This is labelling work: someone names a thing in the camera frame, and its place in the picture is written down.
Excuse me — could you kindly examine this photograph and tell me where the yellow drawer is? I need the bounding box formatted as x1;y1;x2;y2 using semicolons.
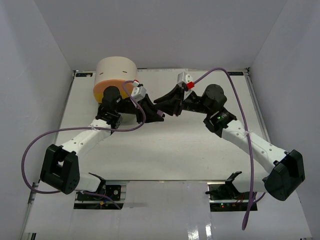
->
93;91;129;104

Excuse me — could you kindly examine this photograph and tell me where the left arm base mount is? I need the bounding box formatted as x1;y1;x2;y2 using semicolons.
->
73;184;125;210

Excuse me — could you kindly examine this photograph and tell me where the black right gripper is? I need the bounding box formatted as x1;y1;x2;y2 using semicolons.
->
152;86;210;118

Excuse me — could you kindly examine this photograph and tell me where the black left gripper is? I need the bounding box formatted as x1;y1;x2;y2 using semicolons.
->
115;93;165;124

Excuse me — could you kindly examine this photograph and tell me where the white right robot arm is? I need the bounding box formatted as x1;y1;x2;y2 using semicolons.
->
154;83;305;201

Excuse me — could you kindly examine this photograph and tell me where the grey bottom drawer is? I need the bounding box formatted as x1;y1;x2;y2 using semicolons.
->
121;114;136;124

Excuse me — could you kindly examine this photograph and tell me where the orange top drawer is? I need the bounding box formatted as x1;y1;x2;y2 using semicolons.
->
93;79;126;95

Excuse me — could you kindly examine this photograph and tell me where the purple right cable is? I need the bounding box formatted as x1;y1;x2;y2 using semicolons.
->
193;66;258;231

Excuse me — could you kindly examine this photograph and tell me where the beige cylindrical drawer organizer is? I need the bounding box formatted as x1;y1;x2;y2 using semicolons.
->
94;56;138;84

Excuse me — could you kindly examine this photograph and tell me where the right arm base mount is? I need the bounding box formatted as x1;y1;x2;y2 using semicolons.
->
205;171;249;213

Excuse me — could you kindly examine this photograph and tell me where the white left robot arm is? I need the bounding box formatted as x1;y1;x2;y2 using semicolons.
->
40;84;165;200

